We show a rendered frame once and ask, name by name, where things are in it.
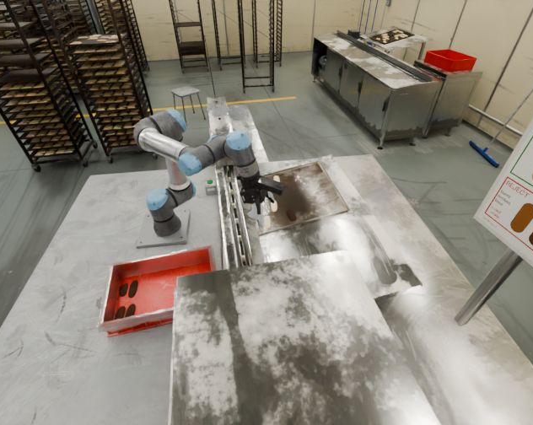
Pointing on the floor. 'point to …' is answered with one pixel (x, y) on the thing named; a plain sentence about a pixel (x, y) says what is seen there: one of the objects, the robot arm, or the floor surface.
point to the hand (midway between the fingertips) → (269, 214)
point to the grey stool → (185, 96)
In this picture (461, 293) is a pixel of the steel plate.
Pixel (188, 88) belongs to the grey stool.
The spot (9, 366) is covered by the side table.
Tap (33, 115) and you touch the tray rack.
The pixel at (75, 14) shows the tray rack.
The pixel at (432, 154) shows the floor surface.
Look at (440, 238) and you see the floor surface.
